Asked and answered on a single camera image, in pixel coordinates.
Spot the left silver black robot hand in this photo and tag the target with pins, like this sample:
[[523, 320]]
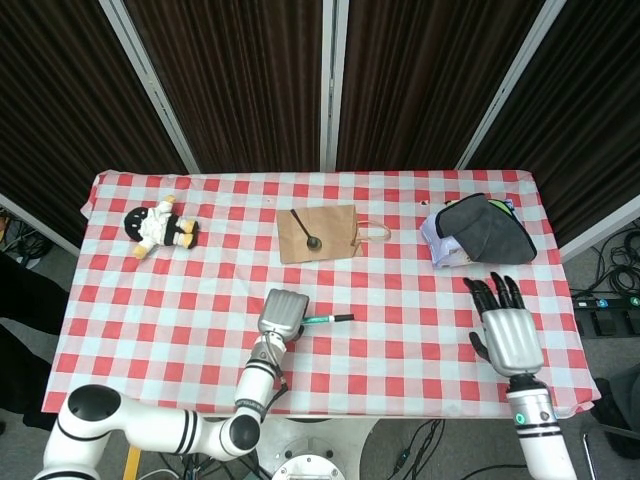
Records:
[[282, 315]]

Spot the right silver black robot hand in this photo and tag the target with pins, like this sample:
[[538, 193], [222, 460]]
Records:
[[512, 340]]

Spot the green white marker body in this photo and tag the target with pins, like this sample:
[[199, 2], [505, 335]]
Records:
[[320, 319]]

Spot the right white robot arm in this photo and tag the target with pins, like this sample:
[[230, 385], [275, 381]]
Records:
[[542, 435]]

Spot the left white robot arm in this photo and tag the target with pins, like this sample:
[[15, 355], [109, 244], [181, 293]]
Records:
[[165, 430]]

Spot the black plastic spoon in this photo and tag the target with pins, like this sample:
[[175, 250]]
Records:
[[314, 243]]

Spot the brown paper bag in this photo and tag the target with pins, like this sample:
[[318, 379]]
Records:
[[335, 235]]

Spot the black power strip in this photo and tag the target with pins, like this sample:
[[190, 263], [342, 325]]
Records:
[[607, 302]]

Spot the red white checkered tablecloth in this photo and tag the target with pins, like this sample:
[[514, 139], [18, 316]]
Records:
[[380, 360]]

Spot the black chair with metal leg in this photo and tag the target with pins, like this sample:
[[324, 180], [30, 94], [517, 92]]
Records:
[[617, 400]]

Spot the green black item under towel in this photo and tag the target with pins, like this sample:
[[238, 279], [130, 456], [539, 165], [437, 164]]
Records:
[[501, 206]]

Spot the black white plush toy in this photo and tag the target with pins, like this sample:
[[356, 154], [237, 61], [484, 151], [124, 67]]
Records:
[[160, 227]]

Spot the dark corrugated partition panel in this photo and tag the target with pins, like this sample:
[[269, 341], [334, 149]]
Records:
[[430, 80], [235, 80], [590, 110], [65, 100]]

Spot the person's black trouser leg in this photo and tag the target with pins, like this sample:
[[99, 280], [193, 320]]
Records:
[[30, 325]]

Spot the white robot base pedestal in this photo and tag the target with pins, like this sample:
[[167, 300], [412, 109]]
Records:
[[310, 450]]

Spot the white partition base rail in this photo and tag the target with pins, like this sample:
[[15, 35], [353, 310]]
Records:
[[600, 232], [40, 222]]

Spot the white partition post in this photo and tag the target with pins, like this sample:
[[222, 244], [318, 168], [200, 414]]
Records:
[[334, 85], [155, 95], [510, 85]]

